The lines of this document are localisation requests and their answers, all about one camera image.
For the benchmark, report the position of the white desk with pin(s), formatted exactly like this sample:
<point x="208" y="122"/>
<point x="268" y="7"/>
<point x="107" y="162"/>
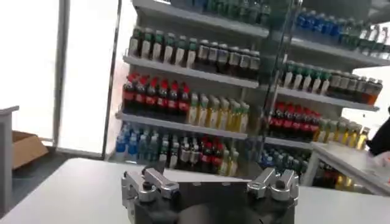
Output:
<point x="347" y="158"/>

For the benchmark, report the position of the grey shelf of bottles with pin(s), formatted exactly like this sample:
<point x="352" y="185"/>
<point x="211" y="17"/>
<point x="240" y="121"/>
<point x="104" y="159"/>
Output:
<point x="195" y="100"/>
<point x="317" y="100"/>

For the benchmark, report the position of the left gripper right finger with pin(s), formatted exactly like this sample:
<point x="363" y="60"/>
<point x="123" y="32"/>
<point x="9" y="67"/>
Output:
<point x="283" y="185"/>

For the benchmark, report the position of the person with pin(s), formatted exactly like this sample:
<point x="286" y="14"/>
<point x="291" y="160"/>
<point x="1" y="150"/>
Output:
<point x="381" y="140"/>

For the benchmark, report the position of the brown cardboard box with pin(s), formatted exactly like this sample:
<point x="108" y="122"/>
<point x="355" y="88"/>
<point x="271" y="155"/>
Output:
<point x="27" y="147"/>

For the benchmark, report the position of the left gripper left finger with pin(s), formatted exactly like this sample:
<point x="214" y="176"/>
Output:
<point x="158" y="182"/>

